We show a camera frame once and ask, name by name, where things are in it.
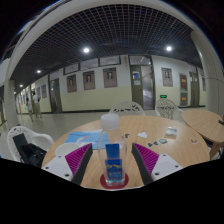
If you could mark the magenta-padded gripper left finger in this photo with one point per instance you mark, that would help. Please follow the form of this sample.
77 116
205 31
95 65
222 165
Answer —
56 166

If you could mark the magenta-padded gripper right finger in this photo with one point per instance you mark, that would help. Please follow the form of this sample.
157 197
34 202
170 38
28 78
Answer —
165 165

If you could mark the clear blue-labelled water bottle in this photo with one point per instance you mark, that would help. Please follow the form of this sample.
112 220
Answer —
112 156

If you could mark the small dark sticker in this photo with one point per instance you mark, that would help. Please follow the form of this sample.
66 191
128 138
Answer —
163 141
152 144

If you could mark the white plastic armchair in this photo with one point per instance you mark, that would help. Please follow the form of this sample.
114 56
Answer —
40 140

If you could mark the small printed card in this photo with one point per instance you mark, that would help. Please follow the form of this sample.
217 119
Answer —
171 132

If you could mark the small white paper scrap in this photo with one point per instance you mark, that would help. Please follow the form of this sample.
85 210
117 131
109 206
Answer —
142 135

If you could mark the light blue paper booklet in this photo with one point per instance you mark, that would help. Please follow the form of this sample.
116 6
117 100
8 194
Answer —
83 137

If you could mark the flat round red coaster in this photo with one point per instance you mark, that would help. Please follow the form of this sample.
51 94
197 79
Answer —
115 186

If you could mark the round wooden table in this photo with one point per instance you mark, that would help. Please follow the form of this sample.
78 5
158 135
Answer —
203 123

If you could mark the white lattice plastic chair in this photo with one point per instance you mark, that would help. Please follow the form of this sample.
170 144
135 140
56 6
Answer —
166 107
126 108

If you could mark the person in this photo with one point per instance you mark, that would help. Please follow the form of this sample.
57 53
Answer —
36 103

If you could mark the green exit sign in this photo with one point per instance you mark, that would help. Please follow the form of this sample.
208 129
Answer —
163 96

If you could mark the glazed corridor door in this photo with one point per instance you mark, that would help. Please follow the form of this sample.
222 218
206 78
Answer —
141 86

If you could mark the round ceiling lights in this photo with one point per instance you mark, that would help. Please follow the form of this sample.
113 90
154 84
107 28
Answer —
86 50

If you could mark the framed wall pictures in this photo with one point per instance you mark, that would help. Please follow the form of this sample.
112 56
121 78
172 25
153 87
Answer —
110 77

